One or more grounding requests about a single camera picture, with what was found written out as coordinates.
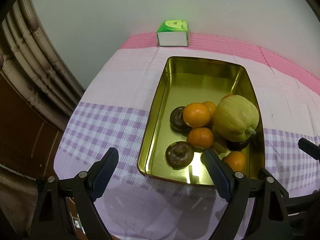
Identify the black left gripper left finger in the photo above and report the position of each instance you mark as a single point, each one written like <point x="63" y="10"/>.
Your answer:
<point x="52" y="219"/>

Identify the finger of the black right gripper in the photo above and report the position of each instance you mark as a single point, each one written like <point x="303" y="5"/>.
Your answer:
<point x="309" y="148"/>

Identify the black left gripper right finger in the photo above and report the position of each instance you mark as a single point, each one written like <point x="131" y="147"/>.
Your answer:
<point x="260" y="199"/>

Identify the orange tangerine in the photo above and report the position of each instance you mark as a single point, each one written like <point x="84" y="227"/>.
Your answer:
<point x="201" y="137"/>
<point x="235" y="161"/>

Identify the green pear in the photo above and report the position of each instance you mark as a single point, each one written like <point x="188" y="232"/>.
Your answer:
<point x="236" y="118"/>

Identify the dark brown mangosteen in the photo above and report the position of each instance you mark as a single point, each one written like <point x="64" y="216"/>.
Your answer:
<point x="176" y="120"/>
<point x="179" y="154"/>

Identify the small orange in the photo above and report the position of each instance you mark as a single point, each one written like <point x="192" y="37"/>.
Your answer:
<point x="210" y="106"/>

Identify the gold rectangular metal tin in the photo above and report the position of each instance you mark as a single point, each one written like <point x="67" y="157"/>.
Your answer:
<point x="186" y="80"/>

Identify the beige curtain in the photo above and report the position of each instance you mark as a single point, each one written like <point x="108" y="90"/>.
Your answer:
<point x="33" y="67"/>

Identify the green white tissue box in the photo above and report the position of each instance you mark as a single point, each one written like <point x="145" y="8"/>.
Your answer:
<point x="173" y="33"/>

